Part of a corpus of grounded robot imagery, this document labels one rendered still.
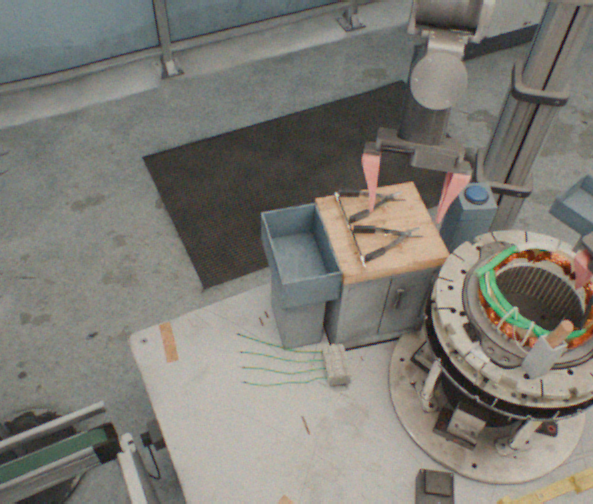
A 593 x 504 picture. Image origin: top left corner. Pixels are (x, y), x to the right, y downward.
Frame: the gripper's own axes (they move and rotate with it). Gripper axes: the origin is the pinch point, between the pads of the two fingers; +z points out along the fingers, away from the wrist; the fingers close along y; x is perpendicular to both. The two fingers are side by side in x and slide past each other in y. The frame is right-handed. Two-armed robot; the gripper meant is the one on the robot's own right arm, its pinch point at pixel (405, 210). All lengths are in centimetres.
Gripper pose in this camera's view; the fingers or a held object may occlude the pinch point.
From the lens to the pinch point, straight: 82.6
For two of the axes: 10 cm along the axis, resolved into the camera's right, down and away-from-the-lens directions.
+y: 9.8, 1.8, -0.9
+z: -1.3, 9.1, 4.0
